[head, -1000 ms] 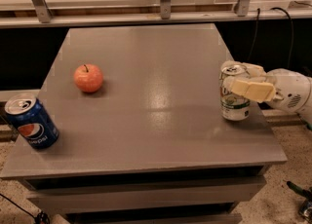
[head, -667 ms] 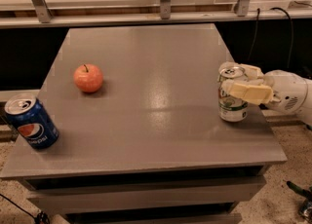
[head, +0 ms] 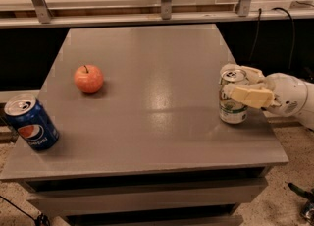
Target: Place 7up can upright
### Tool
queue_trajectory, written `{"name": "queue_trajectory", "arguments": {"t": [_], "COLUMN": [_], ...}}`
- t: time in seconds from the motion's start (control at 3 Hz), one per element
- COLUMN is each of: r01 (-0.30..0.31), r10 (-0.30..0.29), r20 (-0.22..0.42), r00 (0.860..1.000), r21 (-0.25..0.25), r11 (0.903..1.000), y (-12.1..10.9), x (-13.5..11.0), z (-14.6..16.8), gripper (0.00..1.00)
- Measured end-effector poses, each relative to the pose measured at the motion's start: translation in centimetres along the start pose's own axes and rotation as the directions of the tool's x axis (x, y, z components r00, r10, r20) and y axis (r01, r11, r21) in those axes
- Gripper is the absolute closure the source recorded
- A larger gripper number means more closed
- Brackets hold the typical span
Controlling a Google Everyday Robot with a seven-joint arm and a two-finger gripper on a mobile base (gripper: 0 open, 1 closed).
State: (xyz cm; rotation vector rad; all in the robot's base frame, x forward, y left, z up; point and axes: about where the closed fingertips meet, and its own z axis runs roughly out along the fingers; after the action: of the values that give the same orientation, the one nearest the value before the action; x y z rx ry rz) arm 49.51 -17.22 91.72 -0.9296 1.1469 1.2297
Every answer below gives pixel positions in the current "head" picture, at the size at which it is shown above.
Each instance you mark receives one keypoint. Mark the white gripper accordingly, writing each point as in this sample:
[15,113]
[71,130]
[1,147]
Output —
[287,92]

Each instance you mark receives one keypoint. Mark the white green 7up can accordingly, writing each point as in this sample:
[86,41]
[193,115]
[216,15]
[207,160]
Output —
[231,112]

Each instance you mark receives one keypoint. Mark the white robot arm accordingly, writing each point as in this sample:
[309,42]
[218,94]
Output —
[306,116]

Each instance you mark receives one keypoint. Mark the blue pepsi can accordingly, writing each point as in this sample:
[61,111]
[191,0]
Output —
[27,116]

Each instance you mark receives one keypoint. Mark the grey drawer cabinet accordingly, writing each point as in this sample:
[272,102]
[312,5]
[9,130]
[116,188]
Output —
[149,147]

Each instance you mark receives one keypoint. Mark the red apple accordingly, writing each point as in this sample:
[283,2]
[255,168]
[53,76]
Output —
[88,78]

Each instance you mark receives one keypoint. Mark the metal rail shelf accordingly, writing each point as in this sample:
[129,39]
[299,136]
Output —
[137,13]

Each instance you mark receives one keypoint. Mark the left metal bracket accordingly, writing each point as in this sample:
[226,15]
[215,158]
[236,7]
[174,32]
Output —
[38,0]

